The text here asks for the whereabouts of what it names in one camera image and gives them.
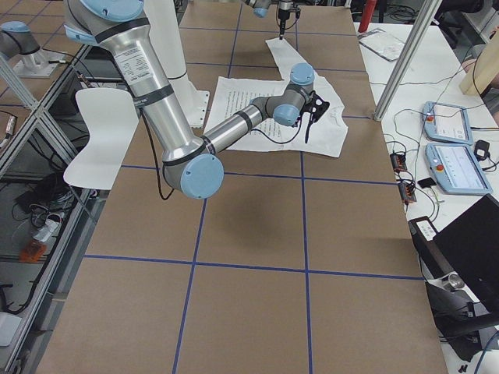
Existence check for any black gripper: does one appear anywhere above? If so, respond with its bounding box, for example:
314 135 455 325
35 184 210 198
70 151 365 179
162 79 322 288
298 101 316 143
277 0 292 40

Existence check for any white long-sleeve printed shirt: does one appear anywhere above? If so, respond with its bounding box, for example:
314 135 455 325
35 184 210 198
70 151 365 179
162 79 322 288
204 38 348 157

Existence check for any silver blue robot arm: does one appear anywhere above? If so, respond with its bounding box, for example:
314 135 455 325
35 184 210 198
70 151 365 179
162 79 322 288
64 1 318 199
242 0 296 40

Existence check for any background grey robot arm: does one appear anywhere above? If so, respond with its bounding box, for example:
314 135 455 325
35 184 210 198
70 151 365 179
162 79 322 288
1 21 66 78

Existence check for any red fire extinguisher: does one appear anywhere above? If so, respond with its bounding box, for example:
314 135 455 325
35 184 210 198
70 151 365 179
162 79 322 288
358 0 377 33

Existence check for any upper blue teach pendant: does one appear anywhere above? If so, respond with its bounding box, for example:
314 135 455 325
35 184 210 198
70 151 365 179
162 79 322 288
422 101 473 145

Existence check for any blue teach pendant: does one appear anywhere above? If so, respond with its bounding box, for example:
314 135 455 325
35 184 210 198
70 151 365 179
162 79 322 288
425 143 493 196
422 101 473 145

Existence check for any lower blue teach pendant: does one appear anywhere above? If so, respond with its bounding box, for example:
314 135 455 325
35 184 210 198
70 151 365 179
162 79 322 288
425 143 493 196

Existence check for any white plastic chair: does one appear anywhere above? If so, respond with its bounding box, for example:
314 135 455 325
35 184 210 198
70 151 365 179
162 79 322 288
63 87 139 190

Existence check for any black laptop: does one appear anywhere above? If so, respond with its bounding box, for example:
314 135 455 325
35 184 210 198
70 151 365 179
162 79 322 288
426 193 499 309

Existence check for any orange device on floor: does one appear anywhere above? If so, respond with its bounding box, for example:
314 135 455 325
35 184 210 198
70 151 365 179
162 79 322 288
19 239 47 263

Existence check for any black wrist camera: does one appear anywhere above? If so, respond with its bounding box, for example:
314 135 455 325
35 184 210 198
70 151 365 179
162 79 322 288
311 91 330 123
290 3 301 20

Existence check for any white central column pedestal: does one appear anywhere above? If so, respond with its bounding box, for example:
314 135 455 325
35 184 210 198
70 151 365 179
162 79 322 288
144 0 210 128

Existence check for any aluminium frame post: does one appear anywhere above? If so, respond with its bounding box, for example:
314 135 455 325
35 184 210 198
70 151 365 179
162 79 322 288
373 0 442 122

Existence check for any black camera cable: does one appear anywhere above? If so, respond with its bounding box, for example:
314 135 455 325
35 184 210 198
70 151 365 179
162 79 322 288
138 90 317 201

